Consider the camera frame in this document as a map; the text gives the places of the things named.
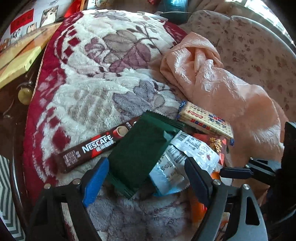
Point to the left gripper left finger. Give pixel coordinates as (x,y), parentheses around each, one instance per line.
(47,220)

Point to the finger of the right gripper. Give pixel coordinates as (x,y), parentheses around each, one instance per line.
(268,171)
(236,173)

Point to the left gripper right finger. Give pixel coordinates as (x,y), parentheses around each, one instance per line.
(245,222)

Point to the red gold snack packet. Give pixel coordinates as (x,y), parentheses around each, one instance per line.
(216,143)

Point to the brown Nescafe coffee stick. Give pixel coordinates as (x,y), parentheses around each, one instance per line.
(93,147)

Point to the orange cracker pack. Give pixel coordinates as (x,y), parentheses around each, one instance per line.
(198,211)

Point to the white blue snack packet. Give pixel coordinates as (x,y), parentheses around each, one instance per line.
(168,175)

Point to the dark green snack packet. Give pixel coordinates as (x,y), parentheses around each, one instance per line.
(136,154)

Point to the yellow cracker pack blue ends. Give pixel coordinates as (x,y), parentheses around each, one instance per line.
(205,121)

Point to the green white striped box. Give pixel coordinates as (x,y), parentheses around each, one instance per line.
(8,212)

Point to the peach satin cloth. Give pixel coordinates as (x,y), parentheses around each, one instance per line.
(195,68)

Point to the red white floral blanket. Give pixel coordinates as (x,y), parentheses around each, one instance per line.
(101,68)

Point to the wooden marble top table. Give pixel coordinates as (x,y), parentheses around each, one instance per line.
(17,59)

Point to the teal plastic bag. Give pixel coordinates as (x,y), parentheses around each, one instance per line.
(173,5)

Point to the red paper banner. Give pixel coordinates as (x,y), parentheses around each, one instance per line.
(22,20)

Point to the wedding photo frame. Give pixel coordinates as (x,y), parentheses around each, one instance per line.
(49,16)

